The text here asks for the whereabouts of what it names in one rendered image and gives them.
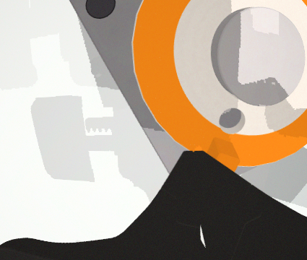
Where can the orange round plate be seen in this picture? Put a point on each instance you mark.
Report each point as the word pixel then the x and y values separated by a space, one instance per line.
pixel 172 62

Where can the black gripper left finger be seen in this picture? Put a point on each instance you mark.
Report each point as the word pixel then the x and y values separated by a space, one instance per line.
pixel 169 229

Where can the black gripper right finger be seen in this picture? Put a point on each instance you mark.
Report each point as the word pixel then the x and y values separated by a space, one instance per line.
pixel 241 222

